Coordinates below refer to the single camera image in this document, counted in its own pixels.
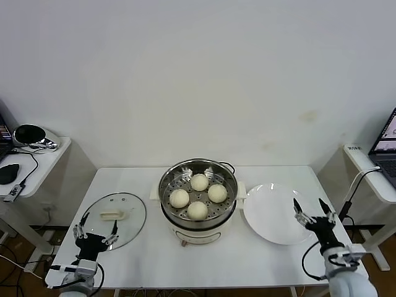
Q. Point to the silver black headset device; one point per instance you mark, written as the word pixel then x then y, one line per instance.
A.
pixel 29 134

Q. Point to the grey laptop with lit screen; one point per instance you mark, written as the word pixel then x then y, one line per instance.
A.
pixel 385 148

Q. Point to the white steamed baozi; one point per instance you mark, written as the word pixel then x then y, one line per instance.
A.
pixel 199 181
pixel 197 210
pixel 217 193
pixel 179 198

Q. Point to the black computer mouse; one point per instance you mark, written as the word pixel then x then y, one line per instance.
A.
pixel 8 173

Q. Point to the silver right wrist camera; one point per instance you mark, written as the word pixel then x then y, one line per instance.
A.
pixel 346 256

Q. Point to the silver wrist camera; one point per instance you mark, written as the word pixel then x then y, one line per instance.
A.
pixel 346 256
pixel 85 266

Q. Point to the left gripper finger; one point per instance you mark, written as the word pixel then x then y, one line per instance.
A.
pixel 79 232
pixel 114 235

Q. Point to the small printed label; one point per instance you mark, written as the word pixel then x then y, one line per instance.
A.
pixel 354 148

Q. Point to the dark laptop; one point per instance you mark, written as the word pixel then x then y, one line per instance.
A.
pixel 3 139

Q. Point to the white work table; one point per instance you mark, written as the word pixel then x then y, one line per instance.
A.
pixel 216 269

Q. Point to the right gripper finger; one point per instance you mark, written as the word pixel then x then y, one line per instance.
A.
pixel 299 212
pixel 326 210

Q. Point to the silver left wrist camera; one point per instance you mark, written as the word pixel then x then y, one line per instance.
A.
pixel 85 266

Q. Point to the white wall socket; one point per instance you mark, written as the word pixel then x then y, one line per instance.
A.
pixel 49 208

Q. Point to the glass pot lid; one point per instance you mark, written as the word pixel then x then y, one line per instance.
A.
pixel 130 216

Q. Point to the perforated steel steamer basket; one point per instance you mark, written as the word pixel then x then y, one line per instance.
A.
pixel 167 184

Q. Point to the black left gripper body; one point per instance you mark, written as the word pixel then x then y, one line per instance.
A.
pixel 90 242

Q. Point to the white round plate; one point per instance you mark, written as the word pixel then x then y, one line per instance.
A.
pixel 272 216

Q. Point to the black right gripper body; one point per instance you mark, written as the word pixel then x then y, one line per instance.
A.
pixel 325 230

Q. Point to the grey usb hub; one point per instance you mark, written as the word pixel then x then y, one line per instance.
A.
pixel 13 192

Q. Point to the white electric cooker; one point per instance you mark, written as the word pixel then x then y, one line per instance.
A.
pixel 198 236

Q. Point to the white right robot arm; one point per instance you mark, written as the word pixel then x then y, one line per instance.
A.
pixel 349 283

